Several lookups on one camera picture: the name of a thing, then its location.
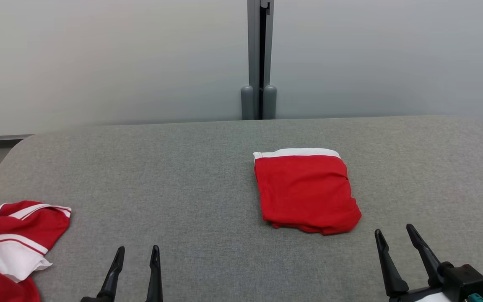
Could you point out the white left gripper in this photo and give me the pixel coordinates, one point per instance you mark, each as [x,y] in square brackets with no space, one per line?
[94,299]

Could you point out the grey fabric padded surface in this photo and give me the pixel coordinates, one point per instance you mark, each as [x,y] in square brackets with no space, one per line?
[183,188]

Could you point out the red shirt white stripes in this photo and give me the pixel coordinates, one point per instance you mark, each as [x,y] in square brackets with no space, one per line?
[6,222]

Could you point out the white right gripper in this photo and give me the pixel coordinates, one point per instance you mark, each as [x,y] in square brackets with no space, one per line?
[426,295]

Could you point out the grey partition post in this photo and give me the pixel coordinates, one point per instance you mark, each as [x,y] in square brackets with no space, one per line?
[269,63]
[253,42]

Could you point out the red shorts white waistband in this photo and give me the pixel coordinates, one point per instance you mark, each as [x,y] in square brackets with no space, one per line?
[304,193]

